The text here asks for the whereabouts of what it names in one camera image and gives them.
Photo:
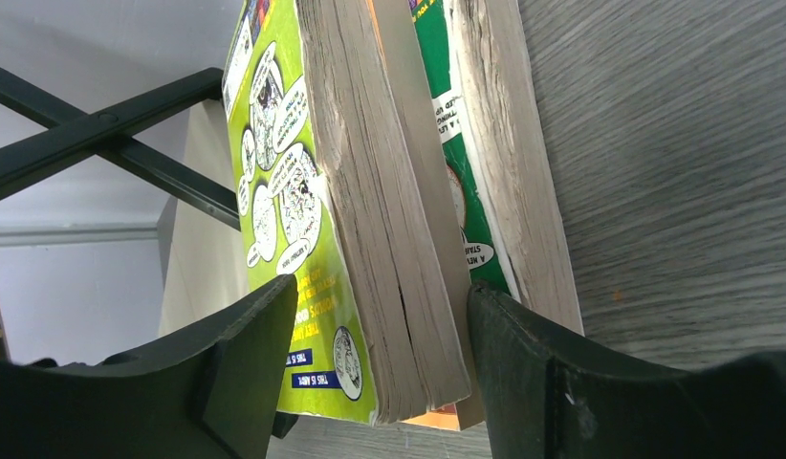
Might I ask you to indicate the cream three-tier shelf rack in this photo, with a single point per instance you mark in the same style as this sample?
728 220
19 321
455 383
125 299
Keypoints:
114 158

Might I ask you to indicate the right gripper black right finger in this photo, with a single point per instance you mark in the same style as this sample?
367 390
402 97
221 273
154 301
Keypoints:
549 392

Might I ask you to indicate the dark green spine book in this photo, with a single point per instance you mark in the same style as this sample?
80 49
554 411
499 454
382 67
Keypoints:
480 78

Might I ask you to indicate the orange spine book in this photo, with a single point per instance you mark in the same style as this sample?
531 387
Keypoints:
408 82

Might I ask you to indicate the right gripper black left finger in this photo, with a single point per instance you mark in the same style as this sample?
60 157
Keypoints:
246 415

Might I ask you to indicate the light green spine book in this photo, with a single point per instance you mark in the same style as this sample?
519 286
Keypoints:
326 192

